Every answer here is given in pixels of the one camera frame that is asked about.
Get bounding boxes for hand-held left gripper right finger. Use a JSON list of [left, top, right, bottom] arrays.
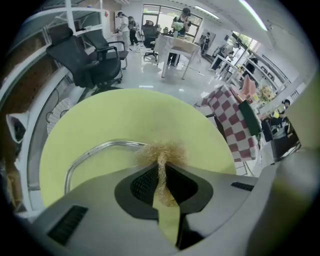
[[166, 162, 263, 256]]

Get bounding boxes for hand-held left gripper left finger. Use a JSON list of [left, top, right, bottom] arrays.
[[13, 161, 181, 256]]

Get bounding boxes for glass lid with wooden handle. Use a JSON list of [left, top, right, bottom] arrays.
[[63, 139, 161, 196]]

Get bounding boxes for pink white checkered cloth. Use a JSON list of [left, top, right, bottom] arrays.
[[201, 84, 262, 163]]

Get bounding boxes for round table green tablecloth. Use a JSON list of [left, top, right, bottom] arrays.
[[39, 87, 237, 250]]

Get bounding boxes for dark green box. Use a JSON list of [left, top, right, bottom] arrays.
[[237, 99, 263, 137]]

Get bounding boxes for white woven basket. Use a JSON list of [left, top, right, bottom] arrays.
[[46, 97, 72, 136]]

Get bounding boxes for white bag black contents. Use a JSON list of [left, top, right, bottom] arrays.
[[6, 111, 30, 145]]

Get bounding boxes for flower bouquet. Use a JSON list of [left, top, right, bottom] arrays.
[[258, 84, 275, 102]]

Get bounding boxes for pink cushion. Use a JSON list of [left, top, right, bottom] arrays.
[[229, 74, 258, 103]]

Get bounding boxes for black office chair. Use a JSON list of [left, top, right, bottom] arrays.
[[46, 27, 123, 88], [141, 19, 161, 62], [83, 29, 130, 71]]

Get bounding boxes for white shelf rack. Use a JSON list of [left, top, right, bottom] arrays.
[[0, 0, 108, 213]]

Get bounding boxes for white desk wooden top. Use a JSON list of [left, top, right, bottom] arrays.
[[153, 33, 202, 80]]

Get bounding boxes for ceiling light tube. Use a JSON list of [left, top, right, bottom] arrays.
[[193, 5, 220, 20], [238, 0, 268, 32]]

